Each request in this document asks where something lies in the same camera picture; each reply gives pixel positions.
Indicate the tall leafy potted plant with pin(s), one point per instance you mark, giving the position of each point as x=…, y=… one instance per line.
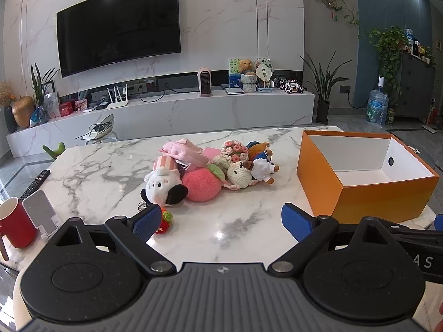
x=323, y=86

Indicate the white crochet bunny with bouquet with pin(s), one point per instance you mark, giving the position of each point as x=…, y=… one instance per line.
x=238, y=174

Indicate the pink wallet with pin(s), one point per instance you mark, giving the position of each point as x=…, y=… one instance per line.
x=211, y=152

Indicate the small brown teddy bear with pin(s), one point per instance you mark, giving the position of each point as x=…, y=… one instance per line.
x=246, y=66

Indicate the pink plush toy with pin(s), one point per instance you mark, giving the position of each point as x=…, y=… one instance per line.
x=183, y=149

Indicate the pink patterned box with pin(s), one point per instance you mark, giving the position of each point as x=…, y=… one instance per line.
x=81, y=105

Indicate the round paper fan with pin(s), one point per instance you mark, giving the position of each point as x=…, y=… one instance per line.
x=264, y=69

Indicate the dark drawer cabinet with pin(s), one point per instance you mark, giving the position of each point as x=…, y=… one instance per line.
x=415, y=86

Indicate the orange cardboard box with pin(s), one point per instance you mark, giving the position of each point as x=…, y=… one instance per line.
x=367, y=193

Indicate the blue bag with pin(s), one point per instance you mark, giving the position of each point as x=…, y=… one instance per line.
x=38, y=117

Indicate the red mug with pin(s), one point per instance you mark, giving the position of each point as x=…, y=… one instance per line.
x=15, y=223

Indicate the crochet pot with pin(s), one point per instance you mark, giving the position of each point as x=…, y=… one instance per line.
x=249, y=82

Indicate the black flat television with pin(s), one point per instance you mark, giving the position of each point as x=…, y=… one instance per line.
x=119, y=29

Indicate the grey laptop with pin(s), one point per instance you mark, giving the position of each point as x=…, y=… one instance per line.
x=232, y=90

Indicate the black remote control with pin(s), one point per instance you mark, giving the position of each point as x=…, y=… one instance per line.
x=34, y=184

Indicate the blue tissue box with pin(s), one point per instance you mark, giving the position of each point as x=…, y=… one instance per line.
x=235, y=80

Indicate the black and white toys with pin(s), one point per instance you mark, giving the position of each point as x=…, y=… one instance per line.
x=292, y=85

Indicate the wall outlet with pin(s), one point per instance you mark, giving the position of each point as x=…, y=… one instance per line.
x=345, y=89

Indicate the small green box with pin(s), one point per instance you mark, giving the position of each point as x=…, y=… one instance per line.
x=390, y=117

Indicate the gold vase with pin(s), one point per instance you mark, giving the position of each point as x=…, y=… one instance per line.
x=22, y=110

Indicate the green plastic object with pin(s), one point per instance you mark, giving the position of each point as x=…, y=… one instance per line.
x=55, y=150

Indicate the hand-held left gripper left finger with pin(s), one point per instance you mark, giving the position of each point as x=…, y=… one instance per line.
x=147, y=219

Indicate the marble television console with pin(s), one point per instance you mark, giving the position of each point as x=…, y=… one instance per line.
x=207, y=110

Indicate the clear plastic bag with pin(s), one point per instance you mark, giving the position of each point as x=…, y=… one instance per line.
x=52, y=105

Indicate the pink peach plush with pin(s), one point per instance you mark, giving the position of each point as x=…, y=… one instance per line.
x=201, y=186

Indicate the blue water jug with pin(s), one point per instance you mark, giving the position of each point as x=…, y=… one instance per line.
x=377, y=107

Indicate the small space heater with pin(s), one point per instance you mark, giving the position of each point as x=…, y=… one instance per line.
x=205, y=82

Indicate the white phone stand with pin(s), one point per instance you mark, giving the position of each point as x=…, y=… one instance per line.
x=41, y=211

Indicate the red gift box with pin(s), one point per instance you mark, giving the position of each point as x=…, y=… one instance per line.
x=66, y=109

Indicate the green leafy plant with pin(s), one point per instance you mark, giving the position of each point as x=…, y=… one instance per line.
x=39, y=83

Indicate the white router with antennas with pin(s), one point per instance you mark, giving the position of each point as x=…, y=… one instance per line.
x=117, y=103

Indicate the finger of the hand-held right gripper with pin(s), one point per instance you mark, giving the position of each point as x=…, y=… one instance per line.
x=439, y=222
x=412, y=232

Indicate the white plush pink striped hat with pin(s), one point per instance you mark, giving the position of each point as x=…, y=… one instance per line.
x=162, y=183

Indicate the dark vase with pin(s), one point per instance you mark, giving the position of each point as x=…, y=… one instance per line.
x=9, y=119

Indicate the red crochet charm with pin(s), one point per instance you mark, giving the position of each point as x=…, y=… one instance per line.
x=165, y=222

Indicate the brown bear plush sailor outfit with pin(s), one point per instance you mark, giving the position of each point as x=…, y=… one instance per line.
x=263, y=167

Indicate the dried flowers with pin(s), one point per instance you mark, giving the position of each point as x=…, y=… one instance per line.
x=6, y=91

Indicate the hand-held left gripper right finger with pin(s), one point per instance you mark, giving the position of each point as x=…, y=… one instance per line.
x=297, y=221

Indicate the green picture card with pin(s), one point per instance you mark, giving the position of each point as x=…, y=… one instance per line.
x=233, y=65

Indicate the trailing pothos plant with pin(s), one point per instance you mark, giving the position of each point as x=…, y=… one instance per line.
x=386, y=46

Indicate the small picture frame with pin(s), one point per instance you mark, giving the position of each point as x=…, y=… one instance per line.
x=49, y=86

